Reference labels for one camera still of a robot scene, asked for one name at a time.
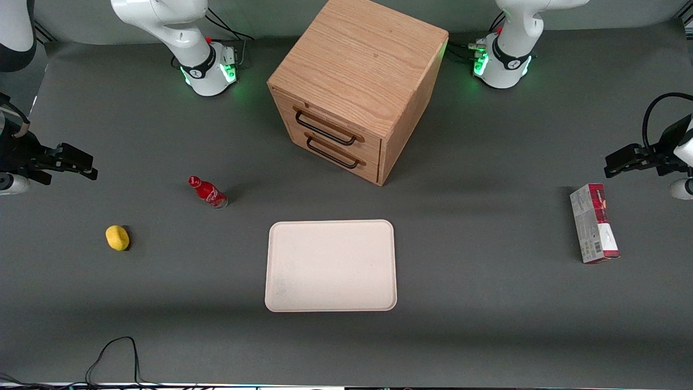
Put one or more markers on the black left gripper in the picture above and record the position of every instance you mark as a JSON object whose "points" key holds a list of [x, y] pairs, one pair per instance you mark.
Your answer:
{"points": [[665, 147]]}

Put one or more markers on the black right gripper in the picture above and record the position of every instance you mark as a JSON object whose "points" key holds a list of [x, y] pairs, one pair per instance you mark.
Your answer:
{"points": [[20, 153]]}

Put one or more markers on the wooden drawer front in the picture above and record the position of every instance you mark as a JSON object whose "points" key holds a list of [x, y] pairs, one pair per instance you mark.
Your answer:
{"points": [[368, 146], [368, 170]]}

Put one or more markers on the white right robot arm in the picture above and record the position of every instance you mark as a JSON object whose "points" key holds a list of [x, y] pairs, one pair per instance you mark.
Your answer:
{"points": [[201, 60]]}

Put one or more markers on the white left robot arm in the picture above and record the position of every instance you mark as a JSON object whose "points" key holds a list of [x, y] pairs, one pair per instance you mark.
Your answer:
{"points": [[509, 60]]}

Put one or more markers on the wooden drawer cabinet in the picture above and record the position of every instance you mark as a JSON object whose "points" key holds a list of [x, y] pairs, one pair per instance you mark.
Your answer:
{"points": [[363, 59]]}

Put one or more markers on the red and grey carton box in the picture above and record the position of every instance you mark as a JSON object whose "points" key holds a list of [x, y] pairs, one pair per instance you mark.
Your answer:
{"points": [[593, 225]]}

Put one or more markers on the yellow lemon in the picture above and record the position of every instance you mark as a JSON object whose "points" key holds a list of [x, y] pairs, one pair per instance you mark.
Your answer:
{"points": [[117, 238]]}

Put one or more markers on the red plastic soda bottle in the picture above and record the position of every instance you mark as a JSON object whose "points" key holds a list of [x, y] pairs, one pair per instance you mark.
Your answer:
{"points": [[208, 192]]}

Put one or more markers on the beige plastic tray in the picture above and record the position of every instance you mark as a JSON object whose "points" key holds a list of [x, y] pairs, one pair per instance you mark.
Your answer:
{"points": [[330, 265]]}

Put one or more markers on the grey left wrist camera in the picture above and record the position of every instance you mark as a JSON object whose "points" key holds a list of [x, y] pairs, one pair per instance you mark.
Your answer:
{"points": [[683, 189]]}

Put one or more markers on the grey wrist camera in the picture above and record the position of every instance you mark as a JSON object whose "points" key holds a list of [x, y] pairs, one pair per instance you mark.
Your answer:
{"points": [[13, 185], [683, 189]]}

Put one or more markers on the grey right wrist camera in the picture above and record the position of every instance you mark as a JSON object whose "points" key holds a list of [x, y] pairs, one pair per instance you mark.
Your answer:
{"points": [[13, 185]]}

